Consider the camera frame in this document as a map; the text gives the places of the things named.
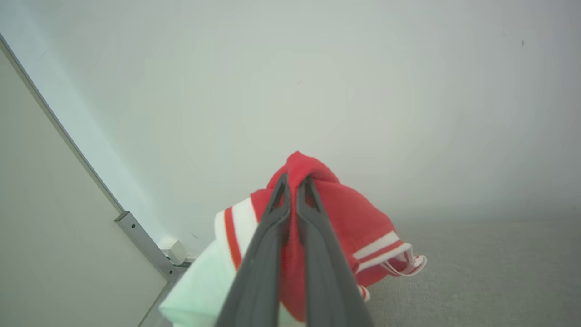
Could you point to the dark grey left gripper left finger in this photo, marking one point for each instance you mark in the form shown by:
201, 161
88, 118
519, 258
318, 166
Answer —
256, 272

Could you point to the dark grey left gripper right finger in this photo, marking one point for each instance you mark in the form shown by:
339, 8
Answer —
327, 281

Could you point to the red shirt with white sleeves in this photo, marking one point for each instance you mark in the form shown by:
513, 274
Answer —
354, 218

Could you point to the grey fabric sofa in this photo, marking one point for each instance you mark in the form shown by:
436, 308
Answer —
499, 281

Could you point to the small white wall box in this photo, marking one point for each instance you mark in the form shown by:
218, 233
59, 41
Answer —
176, 251

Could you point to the white panel with aluminium frame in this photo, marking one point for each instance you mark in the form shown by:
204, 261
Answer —
54, 227

